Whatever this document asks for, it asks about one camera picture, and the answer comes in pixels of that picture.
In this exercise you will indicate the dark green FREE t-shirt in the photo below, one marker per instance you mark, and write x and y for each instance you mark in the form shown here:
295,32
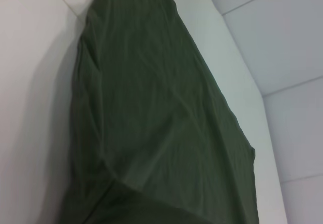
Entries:
151,108

